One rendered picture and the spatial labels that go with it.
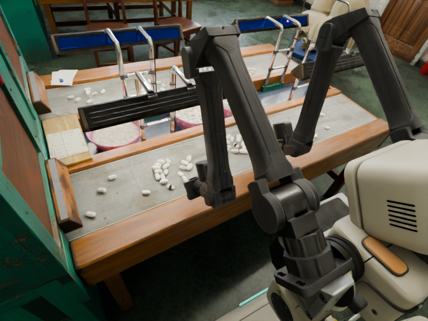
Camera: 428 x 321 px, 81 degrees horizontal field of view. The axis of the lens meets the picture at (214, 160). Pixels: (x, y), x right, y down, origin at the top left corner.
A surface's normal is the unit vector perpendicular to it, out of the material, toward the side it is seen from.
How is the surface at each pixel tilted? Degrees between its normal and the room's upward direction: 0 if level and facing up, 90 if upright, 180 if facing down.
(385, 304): 90
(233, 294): 0
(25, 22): 90
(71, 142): 0
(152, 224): 0
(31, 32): 90
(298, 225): 37
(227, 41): 28
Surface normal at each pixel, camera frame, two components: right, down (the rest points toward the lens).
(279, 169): 0.33, -0.27
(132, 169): 0.12, -0.67
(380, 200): -0.88, 0.26
